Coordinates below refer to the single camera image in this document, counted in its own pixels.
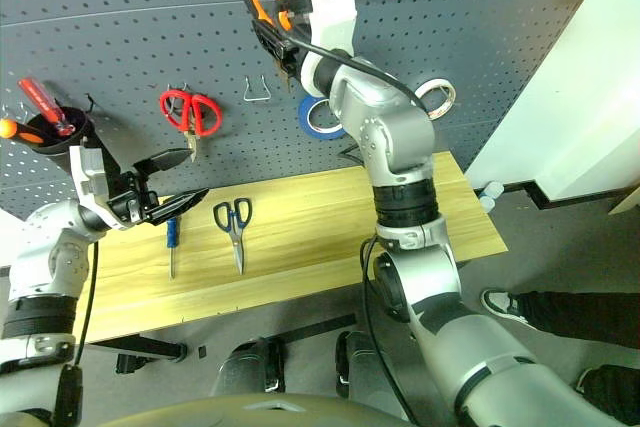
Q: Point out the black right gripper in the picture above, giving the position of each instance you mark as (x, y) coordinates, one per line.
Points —
(300, 4)

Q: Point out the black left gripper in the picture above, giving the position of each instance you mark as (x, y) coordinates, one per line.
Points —
(131, 197)

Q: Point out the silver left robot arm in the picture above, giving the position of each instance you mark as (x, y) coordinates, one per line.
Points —
(40, 247)

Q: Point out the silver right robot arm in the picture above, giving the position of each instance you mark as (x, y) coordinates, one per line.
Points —
(395, 122)

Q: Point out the blue tape roll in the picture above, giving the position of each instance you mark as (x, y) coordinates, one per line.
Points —
(306, 122)

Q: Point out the small black pegboard hook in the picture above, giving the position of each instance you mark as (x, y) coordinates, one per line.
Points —
(90, 103)

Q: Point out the dark grey pegboard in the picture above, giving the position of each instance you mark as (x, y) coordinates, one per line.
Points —
(125, 22)

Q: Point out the clear tape roll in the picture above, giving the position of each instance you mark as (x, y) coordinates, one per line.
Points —
(445, 109)

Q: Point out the black and blue scissors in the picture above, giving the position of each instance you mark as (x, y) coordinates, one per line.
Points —
(237, 237)

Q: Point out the small silver scissors hook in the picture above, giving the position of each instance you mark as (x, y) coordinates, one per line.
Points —
(177, 87)

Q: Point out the black tool holder cup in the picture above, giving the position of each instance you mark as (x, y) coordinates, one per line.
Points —
(75, 144)

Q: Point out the orange and black screwdriver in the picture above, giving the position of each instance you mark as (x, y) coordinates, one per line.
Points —
(22, 134)

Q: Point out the silver and black robot foot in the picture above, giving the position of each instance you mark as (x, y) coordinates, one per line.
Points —
(255, 367)
(357, 362)

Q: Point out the olive grey robot torso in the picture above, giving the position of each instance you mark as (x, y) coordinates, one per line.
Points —
(240, 412)

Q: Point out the white cabinet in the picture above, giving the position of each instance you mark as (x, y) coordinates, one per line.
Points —
(575, 97)

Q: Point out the white and black sneaker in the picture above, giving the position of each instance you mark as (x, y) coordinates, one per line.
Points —
(500, 303)

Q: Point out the black trouser leg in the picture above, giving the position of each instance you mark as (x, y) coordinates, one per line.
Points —
(585, 317)
(615, 392)

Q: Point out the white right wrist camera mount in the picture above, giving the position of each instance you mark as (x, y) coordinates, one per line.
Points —
(330, 17)

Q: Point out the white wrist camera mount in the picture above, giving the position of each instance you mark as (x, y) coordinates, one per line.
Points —
(95, 197)
(330, 17)

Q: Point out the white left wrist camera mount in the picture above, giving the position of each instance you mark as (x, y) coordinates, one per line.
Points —
(95, 197)

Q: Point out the black table frame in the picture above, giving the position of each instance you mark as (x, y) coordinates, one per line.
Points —
(150, 347)

